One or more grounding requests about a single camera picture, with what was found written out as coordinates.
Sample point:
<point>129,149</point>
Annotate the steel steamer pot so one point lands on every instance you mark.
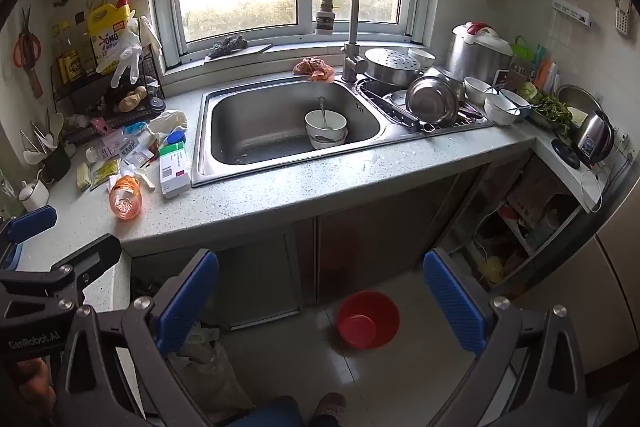
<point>392,62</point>

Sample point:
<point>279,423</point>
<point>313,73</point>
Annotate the steel electric kettle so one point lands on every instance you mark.
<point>592,137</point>

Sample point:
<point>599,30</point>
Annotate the black kettle base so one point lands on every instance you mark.
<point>565,154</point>

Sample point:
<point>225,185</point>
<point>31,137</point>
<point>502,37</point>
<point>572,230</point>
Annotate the white latex glove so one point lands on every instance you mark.
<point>167,122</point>

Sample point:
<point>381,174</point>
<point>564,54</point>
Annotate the person's blue jeans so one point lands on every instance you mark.
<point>272,414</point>

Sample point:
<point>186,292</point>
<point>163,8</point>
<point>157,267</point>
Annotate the white bowl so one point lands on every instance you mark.
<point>500,113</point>
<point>520,99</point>
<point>476,91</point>
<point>327,144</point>
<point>325,122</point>
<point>422,57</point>

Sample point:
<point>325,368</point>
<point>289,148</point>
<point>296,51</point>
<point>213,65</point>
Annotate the clear bottle yellow label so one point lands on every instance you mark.
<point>70,62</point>

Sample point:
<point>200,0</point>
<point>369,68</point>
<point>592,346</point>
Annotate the dark round lid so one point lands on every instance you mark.
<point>157,105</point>

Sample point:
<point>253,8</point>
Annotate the white wall rack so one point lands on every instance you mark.
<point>572,12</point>

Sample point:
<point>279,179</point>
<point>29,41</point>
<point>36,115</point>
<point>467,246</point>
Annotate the grey under-counter cabinet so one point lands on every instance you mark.
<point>375,237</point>

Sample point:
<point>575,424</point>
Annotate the green white carton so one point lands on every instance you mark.
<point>172,150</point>

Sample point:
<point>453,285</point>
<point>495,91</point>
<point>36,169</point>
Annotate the steel wool scrubber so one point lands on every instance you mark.
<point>227,44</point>

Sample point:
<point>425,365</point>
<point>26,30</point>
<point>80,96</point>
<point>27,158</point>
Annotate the white lidded mug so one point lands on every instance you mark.
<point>34,197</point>

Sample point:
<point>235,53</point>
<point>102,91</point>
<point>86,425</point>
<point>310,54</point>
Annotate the white carton pink mark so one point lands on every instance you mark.
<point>175,177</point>

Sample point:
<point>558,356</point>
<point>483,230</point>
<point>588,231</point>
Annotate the yellow snack packet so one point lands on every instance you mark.
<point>106,173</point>
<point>83,177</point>

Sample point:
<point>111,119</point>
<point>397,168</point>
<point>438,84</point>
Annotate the white plastic spoon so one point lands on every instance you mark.
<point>145,179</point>

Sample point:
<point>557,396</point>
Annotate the green plastic basket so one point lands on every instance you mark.
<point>522,52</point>

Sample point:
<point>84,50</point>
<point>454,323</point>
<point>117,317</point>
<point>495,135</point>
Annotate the leafy green vegetables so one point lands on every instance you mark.
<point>555,112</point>

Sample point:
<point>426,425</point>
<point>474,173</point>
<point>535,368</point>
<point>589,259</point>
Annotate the person's left hand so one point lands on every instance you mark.
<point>30,384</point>

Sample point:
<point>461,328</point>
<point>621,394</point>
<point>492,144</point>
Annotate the colourful upright packets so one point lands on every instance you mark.
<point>545,67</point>

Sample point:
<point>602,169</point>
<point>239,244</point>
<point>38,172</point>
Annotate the pale green cabbage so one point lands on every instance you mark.
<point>530,92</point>

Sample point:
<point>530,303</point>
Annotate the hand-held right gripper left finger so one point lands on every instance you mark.
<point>187,302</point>

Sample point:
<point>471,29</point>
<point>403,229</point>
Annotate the orange rag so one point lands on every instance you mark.
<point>312,67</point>

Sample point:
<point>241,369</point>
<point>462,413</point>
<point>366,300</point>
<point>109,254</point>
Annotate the silver kettle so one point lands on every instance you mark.
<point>475,54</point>

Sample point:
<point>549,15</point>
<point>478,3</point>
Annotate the blue plastic packet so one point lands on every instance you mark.
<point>136,128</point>

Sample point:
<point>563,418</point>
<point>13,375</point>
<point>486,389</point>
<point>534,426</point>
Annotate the pink packet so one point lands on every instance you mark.
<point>100,125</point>

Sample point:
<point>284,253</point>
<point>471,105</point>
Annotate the blue round lid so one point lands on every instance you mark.
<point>176,138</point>

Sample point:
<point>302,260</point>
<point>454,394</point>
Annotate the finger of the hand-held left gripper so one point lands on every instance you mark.
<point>32,223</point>
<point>97,252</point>

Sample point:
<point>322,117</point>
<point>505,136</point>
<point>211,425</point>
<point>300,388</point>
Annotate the white wall utensil holder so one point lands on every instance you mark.
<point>622,17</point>

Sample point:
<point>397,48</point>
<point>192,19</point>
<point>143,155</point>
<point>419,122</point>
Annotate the dark utensil holder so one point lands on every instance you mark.
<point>55,164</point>

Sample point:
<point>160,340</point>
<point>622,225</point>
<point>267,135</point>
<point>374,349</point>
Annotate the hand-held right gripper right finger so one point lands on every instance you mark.
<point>455,302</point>

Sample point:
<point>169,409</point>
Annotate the metal spoon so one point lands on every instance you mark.
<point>324,109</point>

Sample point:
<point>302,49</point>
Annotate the beige sack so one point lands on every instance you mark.
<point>210,367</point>

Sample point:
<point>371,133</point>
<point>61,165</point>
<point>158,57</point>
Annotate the steel gooseneck faucet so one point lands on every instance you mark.
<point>352,22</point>

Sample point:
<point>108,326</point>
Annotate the person's brown shoe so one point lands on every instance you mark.
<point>327,407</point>

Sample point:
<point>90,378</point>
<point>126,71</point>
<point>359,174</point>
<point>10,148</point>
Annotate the hanging white rubber glove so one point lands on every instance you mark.
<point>127,52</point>

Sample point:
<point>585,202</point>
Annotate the pile of small sachets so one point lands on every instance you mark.
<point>120,149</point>

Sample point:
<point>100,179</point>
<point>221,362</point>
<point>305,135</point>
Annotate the yellow detergent bottle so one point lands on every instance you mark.
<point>107,32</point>

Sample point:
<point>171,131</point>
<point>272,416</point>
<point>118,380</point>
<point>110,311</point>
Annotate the stainless steel sink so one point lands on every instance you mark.
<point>250,127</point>

